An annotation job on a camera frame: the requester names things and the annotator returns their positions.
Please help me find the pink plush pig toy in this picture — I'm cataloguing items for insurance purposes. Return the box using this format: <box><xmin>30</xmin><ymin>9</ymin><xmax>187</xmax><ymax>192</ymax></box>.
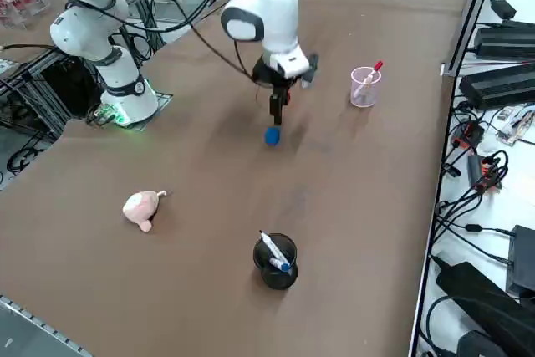
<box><xmin>122</xmin><ymin>190</ymin><xmax>169</xmax><ymax>232</ymax></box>

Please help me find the black cable with inline box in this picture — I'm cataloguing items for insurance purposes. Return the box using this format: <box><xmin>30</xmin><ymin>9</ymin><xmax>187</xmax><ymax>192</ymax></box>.
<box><xmin>432</xmin><ymin>206</ymin><xmax>519</xmax><ymax>249</ymax></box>

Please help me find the black box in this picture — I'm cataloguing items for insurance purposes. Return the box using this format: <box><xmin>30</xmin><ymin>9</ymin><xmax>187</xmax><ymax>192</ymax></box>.
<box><xmin>505</xmin><ymin>225</ymin><xmax>535</xmax><ymax>296</ymax></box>

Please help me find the blue capped white marker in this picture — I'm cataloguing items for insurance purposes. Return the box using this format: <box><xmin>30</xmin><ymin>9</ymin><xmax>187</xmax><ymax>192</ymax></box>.
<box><xmin>258</xmin><ymin>230</ymin><xmax>293</xmax><ymax>273</ymax></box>

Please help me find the black mesh pen cup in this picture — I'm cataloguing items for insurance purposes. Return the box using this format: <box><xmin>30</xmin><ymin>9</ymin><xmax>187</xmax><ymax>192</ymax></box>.
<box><xmin>252</xmin><ymin>232</ymin><xmax>299</xmax><ymax>291</ymax></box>

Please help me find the slim black adapter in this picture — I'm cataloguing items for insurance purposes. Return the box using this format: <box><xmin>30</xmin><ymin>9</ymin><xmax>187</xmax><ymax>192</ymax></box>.
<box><xmin>466</xmin><ymin>154</ymin><xmax>484</xmax><ymax>187</ymax></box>

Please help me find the clear plastic cup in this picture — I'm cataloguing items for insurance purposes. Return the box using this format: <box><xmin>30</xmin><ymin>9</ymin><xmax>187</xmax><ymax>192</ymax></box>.
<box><xmin>349</xmin><ymin>66</ymin><xmax>383</xmax><ymax>108</ymax></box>

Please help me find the orange black power strip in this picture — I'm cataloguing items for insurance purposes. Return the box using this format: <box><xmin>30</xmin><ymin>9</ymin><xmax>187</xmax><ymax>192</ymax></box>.
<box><xmin>450</xmin><ymin>120</ymin><xmax>486</xmax><ymax>150</ymax></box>

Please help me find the large black power adapter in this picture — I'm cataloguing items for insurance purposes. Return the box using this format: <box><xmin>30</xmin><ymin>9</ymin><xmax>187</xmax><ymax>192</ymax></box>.
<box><xmin>458</xmin><ymin>62</ymin><xmax>535</xmax><ymax>110</ymax></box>
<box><xmin>474</xmin><ymin>26</ymin><xmax>535</xmax><ymax>61</ymax></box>

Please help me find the printed packet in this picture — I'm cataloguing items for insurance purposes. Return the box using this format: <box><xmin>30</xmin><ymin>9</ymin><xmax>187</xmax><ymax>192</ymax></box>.
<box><xmin>496</xmin><ymin>105</ymin><xmax>535</xmax><ymax>148</ymax></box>

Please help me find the aluminium frame post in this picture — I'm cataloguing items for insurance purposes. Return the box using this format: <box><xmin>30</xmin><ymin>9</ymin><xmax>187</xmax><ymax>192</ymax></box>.
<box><xmin>441</xmin><ymin>0</ymin><xmax>502</xmax><ymax>78</ymax></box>

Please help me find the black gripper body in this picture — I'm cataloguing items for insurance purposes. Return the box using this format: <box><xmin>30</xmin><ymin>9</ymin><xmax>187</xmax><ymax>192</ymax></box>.
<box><xmin>252</xmin><ymin>55</ymin><xmax>303</xmax><ymax>90</ymax></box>

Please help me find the black metal frame rack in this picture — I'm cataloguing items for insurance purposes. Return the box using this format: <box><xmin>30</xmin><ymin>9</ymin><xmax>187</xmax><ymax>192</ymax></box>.
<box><xmin>0</xmin><ymin>45</ymin><xmax>74</xmax><ymax>143</ymax></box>

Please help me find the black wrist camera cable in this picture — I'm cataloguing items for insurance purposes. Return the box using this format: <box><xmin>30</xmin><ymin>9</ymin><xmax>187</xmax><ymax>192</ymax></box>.
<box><xmin>187</xmin><ymin>18</ymin><xmax>262</xmax><ymax>103</ymax></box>

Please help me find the small black power adapter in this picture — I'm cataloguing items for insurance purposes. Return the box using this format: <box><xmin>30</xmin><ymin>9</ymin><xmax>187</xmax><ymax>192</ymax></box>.
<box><xmin>488</xmin><ymin>0</ymin><xmax>517</xmax><ymax>18</ymax></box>

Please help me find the red capped white marker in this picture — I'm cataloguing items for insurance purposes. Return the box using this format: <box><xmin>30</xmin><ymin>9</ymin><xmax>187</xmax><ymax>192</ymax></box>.
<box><xmin>353</xmin><ymin>60</ymin><xmax>385</xmax><ymax>99</ymax></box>

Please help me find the grey metal rail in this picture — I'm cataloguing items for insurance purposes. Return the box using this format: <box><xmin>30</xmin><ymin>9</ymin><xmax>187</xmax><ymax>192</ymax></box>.
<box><xmin>0</xmin><ymin>294</ymin><xmax>93</xmax><ymax>357</ymax></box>

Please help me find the blue magnetic block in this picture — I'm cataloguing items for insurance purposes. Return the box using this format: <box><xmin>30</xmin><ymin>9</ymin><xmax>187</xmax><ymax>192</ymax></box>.
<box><xmin>263</xmin><ymin>125</ymin><xmax>283</xmax><ymax>148</ymax></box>

